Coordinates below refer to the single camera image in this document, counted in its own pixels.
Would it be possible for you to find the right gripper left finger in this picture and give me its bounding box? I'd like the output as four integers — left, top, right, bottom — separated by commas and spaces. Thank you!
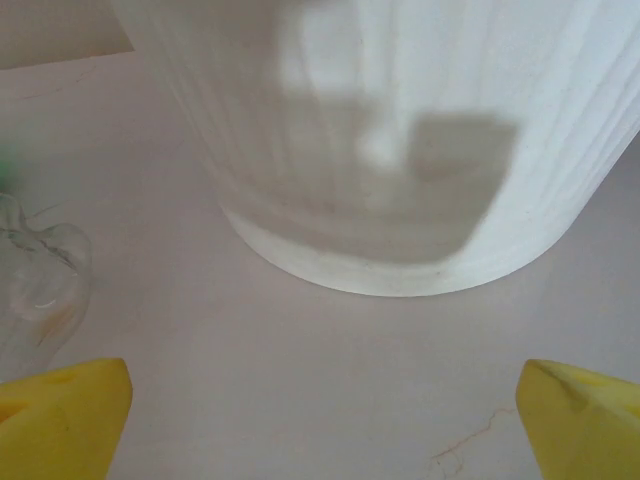
0, 357, 134, 480

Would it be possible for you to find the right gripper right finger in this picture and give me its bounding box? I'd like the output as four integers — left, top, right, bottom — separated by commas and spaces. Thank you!
516, 358, 640, 480

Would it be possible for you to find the white ribbed plastic bin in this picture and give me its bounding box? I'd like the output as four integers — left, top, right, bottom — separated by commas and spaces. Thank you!
107, 0, 640, 299

